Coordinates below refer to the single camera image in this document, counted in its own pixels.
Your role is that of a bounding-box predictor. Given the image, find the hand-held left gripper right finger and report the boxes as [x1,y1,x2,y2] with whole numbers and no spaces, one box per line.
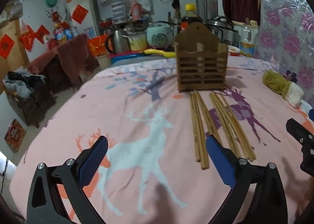
[205,134,287,224]

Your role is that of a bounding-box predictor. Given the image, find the red paper square on refrigerator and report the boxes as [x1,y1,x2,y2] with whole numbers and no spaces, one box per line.
[71,5,89,24]

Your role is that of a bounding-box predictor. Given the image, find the light blue rice cooker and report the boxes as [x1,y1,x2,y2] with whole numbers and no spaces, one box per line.
[146,22,175,49]

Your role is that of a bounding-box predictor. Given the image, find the white refrigerator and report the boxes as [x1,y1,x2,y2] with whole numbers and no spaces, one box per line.
[67,0,101,41]

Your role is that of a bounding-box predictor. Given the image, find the soy sauce bottle yellow cap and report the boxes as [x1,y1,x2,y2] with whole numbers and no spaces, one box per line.
[181,4,204,31]

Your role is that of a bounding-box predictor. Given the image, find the steel pressure cooker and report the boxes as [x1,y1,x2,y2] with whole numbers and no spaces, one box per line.
[205,16,238,45]

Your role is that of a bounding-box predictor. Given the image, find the red and white bowl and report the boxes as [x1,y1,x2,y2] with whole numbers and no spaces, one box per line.
[227,45,242,56]

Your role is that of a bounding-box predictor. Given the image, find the yellow plastic ladle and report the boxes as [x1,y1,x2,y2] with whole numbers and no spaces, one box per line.
[143,49,176,58]

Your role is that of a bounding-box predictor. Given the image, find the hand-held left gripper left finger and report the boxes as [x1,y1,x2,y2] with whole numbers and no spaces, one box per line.
[26,135,108,224]

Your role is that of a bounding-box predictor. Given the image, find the person's right forearm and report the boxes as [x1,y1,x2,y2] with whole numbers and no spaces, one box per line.
[296,183,314,218]

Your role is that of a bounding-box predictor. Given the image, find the wooden chopstick holder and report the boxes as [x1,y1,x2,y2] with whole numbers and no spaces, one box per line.
[174,23,229,93]

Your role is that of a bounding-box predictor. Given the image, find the stacked plastic containers green lid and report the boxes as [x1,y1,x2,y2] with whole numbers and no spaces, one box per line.
[110,0,127,24]

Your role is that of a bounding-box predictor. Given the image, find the pile of dark clothes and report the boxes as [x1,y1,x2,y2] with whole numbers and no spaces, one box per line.
[4,71,47,99]

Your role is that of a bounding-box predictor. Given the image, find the steel electric kettle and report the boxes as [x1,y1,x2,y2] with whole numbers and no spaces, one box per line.
[105,29,130,54]

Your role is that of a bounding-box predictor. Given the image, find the beige bin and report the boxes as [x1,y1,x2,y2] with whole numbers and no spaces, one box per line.
[96,54,111,70]

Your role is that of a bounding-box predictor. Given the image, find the table with red cloth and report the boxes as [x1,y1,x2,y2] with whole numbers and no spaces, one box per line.
[27,34,99,85]

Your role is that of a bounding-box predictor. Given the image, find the red printed box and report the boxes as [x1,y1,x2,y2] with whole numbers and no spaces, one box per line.
[4,119,27,153]

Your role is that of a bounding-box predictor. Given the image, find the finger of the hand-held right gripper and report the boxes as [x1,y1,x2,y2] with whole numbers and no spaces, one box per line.
[286,118,314,178]

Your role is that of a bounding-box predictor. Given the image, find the clear plastic oil bottle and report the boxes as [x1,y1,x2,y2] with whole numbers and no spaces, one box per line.
[239,23,258,55]

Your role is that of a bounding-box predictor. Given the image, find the wooden door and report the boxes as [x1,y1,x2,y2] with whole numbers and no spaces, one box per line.
[0,18,30,92]

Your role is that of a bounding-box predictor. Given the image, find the pink deer printed blanket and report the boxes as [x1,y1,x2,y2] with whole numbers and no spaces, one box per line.
[10,55,314,224]

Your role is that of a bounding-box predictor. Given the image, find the olive and white plush cloth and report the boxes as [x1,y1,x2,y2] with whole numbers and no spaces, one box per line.
[262,70,304,105]

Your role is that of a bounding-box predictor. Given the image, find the pile of wooden chopsticks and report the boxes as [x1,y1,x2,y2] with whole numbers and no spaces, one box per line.
[189,90,257,170]

